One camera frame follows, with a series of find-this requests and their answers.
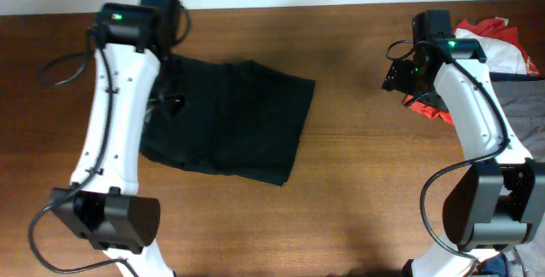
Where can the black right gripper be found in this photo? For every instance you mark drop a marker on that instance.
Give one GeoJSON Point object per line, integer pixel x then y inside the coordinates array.
{"type": "Point", "coordinates": [397, 76]}

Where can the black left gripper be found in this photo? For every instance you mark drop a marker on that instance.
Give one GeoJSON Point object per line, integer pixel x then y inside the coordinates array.
{"type": "Point", "coordinates": [163, 86]}

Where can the black shorts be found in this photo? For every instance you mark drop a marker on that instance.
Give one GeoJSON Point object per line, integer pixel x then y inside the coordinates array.
{"type": "Point", "coordinates": [240, 119]}

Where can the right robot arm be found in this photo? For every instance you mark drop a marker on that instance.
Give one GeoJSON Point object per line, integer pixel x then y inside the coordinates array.
{"type": "Point", "coordinates": [499, 202]}

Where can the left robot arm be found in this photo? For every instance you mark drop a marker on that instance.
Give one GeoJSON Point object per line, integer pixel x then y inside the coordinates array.
{"type": "Point", "coordinates": [132, 46]}

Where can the dark navy garment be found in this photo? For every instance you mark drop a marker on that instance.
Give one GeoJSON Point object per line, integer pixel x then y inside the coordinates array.
{"type": "Point", "coordinates": [512, 77]}

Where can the white garment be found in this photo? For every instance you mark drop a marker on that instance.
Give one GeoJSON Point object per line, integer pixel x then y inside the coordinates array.
{"type": "Point", "coordinates": [501, 56]}

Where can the grey garment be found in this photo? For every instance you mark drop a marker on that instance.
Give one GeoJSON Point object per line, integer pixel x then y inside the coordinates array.
{"type": "Point", "coordinates": [523, 105]}

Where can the red garment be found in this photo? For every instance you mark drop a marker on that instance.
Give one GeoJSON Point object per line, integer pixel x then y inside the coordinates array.
{"type": "Point", "coordinates": [499, 28]}

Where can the blue jeans garment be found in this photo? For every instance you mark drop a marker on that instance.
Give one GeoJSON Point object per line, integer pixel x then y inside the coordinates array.
{"type": "Point", "coordinates": [495, 266]}

